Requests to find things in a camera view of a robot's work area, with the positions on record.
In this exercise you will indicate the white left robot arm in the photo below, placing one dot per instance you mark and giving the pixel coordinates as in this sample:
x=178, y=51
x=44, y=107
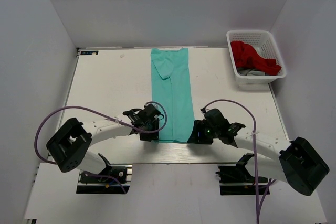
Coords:
x=69, y=145

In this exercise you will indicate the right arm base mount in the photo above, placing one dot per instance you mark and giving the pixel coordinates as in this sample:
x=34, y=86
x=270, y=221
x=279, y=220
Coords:
x=233, y=182

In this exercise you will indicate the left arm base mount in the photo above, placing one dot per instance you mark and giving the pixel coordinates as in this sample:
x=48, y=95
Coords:
x=116, y=181

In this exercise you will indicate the white plastic basket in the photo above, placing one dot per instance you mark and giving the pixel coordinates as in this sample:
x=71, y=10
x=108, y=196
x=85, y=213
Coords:
x=264, y=43

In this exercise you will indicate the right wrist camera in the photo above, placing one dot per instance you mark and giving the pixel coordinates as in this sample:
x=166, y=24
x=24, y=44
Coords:
x=215, y=119

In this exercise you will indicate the teal t shirt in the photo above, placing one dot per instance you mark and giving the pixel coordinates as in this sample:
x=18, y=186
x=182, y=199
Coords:
x=170, y=81

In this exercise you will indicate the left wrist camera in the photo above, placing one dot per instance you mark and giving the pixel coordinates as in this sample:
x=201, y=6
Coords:
x=151, y=112

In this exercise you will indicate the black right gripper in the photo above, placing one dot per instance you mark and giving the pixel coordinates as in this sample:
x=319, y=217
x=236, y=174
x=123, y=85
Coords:
x=199, y=126

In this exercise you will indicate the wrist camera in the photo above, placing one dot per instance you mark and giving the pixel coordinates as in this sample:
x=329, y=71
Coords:
x=151, y=112
x=215, y=119

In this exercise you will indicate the grey t shirt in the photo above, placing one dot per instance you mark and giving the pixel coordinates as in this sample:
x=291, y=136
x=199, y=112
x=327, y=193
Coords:
x=250, y=72

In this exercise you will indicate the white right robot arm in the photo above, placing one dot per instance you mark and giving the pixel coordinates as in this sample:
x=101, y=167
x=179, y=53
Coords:
x=295, y=162

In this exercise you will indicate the blue corner label sticker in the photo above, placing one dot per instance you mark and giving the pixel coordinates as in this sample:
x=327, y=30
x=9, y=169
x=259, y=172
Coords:
x=89, y=53

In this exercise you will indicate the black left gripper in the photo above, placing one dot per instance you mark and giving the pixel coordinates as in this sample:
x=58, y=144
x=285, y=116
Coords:
x=151, y=136

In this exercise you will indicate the red t shirt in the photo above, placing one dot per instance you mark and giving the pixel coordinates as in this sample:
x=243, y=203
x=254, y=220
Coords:
x=247, y=58

